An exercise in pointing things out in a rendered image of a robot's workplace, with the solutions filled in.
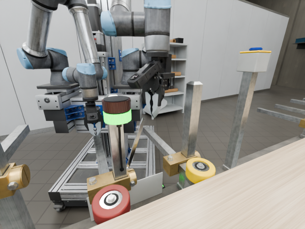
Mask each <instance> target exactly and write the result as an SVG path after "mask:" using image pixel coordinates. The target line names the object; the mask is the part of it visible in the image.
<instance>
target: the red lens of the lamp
mask: <svg viewBox="0 0 305 229"><path fill-rule="evenodd" d="M102 107H103V112H106V113H112V114H115V113H123V112H127V111H129V110H130V109H131V99H130V98H129V99H128V100H126V101H122V102H105V101H103V99H102Z"/></svg>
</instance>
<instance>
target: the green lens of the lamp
mask: <svg viewBox="0 0 305 229"><path fill-rule="evenodd" d="M103 118H104V122H105V123H107V124H111V125H119V124H125V123H128V122H129V121H131V119H132V117H131V109H130V111H129V112H127V113H124V114H107V113H104V112H103Z"/></svg>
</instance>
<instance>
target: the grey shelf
mask: <svg viewBox="0 0 305 229"><path fill-rule="evenodd" d="M188 51H189V44H183V43H172V42H170V50H169V51H168V54H172V55H176V58H175V59H172V63H171V72H181V76H175V83H174V88H175V89H176V88H178V91H177V92H170V93H165V95H164V98H163V99H165V100H166V101H167V105H166V106H165V107H163V108H162V109H160V111H159V113H158V114H161V113H166V112H171V111H175V110H182V113H184V104H185V92H186V80H187V63H188ZM171 85H173V78H171ZM146 112H147V113H148V114H150V112H149V110H148V108H147V105H146V106H145V107H144V109H143V114H146ZM150 115H151V114H150Z"/></svg>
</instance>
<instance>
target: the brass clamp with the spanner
mask: <svg viewBox="0 0 305 229"><path fill-rule="evenodd" d="M93 177H95V178H96V180H97V183H96V184H95V185H89V179H90V178H91V177H90V178H87V191H88V196H89V202H90V204H92V201H93V198H94V196H95V195H96V194H97V193H98V192H99V191H100V190H101V189H103V188H104V187H107V186H109V185H114V184H117V185H121V186H123V187H125V188H126V189H127V190H128V191H130V190H131V187H133V186H134V185H136V184H137V177H136V174H135V171H134V169H133V168H132V169H128V170H127V176H126V177H123V178H120V179H117V180H115V178H114V175H113V171H110V172H107V173H104V174H100V175H96V176H93Z"/></svg>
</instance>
